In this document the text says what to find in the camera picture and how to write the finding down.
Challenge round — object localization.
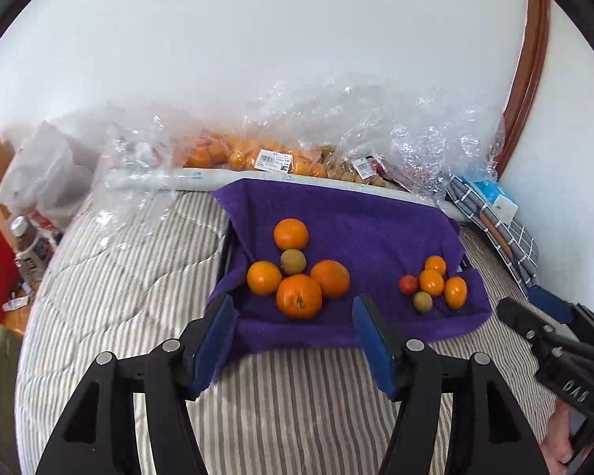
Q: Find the pile of bagged brown fruits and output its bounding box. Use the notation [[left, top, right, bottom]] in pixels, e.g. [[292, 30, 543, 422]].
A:
[[309, 143, 372, 184]]

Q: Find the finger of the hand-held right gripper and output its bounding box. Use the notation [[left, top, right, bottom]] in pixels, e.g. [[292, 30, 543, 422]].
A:
[[529, 287, 594, 357], [497, 298, 555, 357]]

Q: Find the grey checkered cloth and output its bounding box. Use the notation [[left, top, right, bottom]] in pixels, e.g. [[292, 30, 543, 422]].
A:
[[445, 175, 540, 288]]

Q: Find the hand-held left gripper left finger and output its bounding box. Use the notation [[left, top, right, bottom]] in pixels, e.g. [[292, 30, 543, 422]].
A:
[[34, 294, 238, 475]]

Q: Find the clear plastic bag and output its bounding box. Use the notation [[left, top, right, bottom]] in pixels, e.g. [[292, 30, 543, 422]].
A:
[[337, 86, 506, 203], [94, 109, 199, 199], [178, 79, 357, 179]]

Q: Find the purple towel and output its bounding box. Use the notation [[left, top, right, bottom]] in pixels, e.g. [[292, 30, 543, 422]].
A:
[[208, 178, 492, 357]]

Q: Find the blue and white packet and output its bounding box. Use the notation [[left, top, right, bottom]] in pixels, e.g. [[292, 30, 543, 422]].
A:
[[468, 177, 518, 221]]

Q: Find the striped quilted blanket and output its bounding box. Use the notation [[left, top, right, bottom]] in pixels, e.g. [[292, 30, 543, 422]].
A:
[[15, 188, 570, 475]]

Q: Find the large orange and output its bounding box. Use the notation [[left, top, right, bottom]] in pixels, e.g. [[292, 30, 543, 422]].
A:
[[276, 274, 323, 320], [310, 260, 351, 300], [247, 260, 283, 297]]

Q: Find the medium orange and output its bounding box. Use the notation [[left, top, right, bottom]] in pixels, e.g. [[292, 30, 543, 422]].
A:
[[274, 218, 310, 251]]

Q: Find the person's right hand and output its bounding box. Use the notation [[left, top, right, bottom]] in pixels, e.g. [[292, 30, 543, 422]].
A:
[[544, 400, 581, 466]]

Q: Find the white plastic bag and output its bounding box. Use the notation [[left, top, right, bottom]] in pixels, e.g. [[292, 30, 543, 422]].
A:
[[0, 121, 95, 228]]

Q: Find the bottle with dark label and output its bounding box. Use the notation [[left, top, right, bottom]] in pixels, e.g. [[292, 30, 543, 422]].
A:
[[10, 215, 38, 280]]

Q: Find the bottle with red label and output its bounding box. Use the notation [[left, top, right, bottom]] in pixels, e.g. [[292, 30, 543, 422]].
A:
[[30, 210, 63, 258]]

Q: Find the pile of bagged mandarins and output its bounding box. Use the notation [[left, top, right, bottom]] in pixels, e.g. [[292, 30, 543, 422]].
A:
[[183, 131, 327, 176]]

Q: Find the green-brown kiwi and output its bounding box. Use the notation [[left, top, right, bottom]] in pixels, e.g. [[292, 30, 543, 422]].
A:
[[280, 249, 307, 276]]

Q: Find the wooden door frame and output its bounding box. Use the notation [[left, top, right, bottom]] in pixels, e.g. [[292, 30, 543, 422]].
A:
[[492, 0, 552, 181]]

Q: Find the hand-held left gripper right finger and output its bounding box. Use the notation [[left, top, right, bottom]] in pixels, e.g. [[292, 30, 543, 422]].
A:
[[351, 294, 550, 475]]

